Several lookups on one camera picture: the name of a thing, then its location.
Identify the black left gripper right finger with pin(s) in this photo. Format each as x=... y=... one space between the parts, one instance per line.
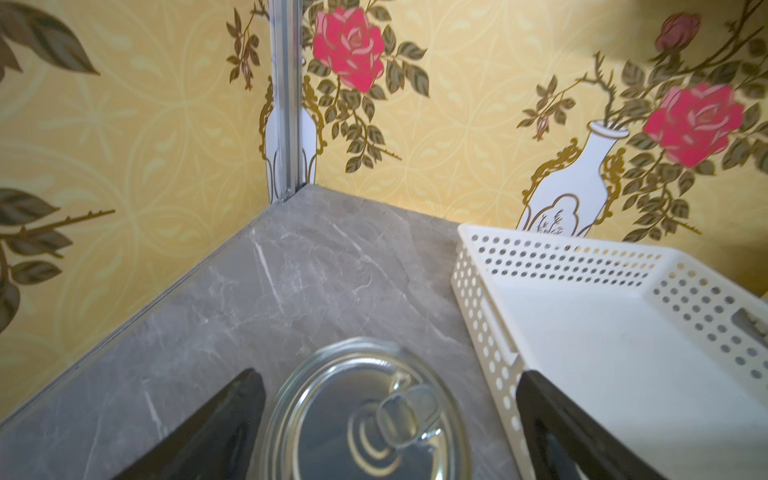
x=564 y=442

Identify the aluminium corner frame post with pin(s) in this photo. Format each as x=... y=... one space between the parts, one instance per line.
x=285 y=152

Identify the dark blue silver-top can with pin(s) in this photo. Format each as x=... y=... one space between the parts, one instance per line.
x=364 y=408

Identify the white perforated plastic basket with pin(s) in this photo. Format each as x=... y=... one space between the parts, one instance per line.
x=664 y=352

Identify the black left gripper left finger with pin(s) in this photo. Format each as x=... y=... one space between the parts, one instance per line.
x=216 y=442

